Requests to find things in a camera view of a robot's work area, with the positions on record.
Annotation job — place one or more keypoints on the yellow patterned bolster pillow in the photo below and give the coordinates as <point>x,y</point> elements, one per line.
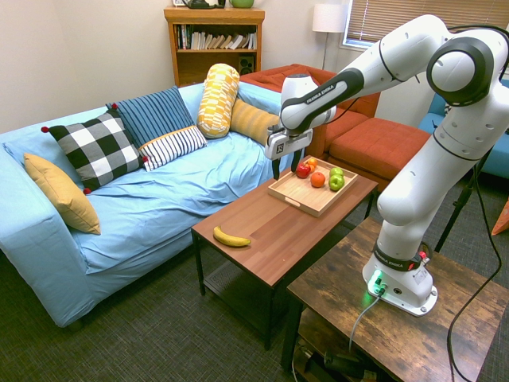
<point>216,103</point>

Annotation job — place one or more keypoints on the rustic wooden robot stand table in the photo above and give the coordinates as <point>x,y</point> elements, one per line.
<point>397,342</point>

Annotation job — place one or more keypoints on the black equipment under stand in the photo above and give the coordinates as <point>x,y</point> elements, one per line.
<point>338,362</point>

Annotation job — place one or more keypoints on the black bookshelf speaker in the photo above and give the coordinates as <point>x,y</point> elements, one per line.
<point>246,64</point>

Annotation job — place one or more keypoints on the wooden serving tray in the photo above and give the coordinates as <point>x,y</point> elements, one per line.
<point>302,193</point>

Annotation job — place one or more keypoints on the white shade floor lamp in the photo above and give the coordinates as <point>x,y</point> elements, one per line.
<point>329,18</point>

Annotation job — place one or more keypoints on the blue striped pillow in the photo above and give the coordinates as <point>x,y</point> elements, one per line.
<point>155,115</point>

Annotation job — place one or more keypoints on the white navy striped pillow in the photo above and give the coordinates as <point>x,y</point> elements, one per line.
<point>175,145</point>

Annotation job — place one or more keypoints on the mustard striped pillow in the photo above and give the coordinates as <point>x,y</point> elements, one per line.
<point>252,119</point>

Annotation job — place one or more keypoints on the black white checked pillow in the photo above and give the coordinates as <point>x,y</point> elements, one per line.
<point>95,151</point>

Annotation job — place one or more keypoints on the row of paperback books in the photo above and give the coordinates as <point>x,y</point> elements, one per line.
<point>214,41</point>

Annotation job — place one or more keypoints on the large orange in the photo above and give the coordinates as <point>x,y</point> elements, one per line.
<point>317,180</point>

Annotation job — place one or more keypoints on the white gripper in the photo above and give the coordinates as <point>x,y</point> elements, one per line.
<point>287,144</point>

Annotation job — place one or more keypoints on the green pot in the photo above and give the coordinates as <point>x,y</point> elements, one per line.
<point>242,3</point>

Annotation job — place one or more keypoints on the yellow banana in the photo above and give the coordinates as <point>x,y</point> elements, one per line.
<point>228,238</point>

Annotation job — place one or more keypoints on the wooden window blinds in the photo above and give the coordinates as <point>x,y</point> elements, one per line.
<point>397,20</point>

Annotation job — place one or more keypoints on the wooden bookshelf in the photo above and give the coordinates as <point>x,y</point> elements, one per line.
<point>212,18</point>

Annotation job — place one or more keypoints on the red apple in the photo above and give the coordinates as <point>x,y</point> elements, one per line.
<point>303,170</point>

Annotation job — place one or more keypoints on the plain mustard pillow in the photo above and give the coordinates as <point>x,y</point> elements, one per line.
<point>63,195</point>

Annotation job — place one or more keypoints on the black object on bookshelf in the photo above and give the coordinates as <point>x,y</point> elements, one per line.
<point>204,4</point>

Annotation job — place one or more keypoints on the blue armchair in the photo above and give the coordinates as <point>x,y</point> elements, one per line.
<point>493,159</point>

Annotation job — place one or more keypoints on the wooden coffee table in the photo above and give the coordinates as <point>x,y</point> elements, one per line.
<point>278,238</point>

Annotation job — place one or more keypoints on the black camera tripod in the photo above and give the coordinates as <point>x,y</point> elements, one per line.
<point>457,207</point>

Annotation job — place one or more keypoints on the light blue sofa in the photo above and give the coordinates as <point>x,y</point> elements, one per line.
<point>159,199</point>

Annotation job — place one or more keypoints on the green apple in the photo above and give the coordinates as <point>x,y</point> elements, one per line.
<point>336,171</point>
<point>336,183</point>

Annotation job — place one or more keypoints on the orange cushion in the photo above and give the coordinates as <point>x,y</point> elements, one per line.
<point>502,223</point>

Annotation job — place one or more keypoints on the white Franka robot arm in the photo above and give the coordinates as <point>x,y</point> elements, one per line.
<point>417,179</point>

